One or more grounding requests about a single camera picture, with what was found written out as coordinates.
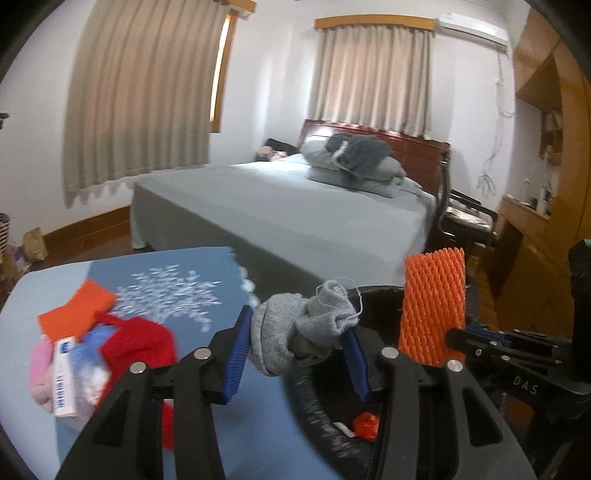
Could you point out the wooden curtain pelmet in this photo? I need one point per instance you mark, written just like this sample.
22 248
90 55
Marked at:
374 23

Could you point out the pink cloth item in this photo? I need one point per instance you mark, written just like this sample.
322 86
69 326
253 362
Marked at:
40 374

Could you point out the black bedside item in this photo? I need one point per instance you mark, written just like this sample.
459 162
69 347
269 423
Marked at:
281 144

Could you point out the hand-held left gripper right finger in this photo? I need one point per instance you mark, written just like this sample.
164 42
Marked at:
358 364

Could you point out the black chair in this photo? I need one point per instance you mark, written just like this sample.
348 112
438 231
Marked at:
466 217

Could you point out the blue tree-print tablecloth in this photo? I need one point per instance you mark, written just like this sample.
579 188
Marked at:
258 438

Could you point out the wooden window frame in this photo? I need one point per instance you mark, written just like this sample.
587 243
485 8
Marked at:
224 74

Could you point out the clear plastic packet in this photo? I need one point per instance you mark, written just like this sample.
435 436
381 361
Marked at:
90 369

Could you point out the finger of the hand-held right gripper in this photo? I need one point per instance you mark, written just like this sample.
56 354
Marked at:
489 353
508 337

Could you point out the pink soft item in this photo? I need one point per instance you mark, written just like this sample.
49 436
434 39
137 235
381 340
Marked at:
270 153

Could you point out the orange cloth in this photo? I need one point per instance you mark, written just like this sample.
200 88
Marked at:
74 314

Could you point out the white cardboard box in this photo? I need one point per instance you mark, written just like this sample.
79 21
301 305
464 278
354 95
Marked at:
62 383

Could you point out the brown paper bag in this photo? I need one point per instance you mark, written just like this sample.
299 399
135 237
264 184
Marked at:
36 244

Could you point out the red knit cloth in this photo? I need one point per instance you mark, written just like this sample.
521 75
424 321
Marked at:
138 341

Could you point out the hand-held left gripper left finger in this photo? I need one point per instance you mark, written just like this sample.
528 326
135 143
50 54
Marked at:
235 364

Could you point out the black trash bin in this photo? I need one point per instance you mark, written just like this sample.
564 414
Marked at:
318 415

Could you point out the bed with grey sheet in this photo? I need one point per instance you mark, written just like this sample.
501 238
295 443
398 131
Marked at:
277 207

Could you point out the white air conditioner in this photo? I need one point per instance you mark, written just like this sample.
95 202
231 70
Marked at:
471 30

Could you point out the orange foam net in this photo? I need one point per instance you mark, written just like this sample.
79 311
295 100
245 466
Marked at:
429 304

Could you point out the narrow beige curtain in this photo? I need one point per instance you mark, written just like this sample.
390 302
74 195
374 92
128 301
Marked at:
369 78

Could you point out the striped basket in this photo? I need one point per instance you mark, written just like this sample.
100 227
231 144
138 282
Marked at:
4 235

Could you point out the dark grey blanket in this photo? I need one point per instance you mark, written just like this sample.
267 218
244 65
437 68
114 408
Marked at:
364 152

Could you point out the grey sock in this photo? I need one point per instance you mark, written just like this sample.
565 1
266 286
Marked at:
277 332

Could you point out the small red crumpled scrap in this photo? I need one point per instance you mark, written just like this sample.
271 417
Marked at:
367 425

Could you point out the grey pillow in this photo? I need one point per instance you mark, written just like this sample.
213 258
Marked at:
369 184
318 154

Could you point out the wooden wardrobe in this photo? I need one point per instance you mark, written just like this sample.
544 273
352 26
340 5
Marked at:
545 138

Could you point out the wide beige curtain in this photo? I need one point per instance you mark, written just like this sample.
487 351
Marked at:
138 92

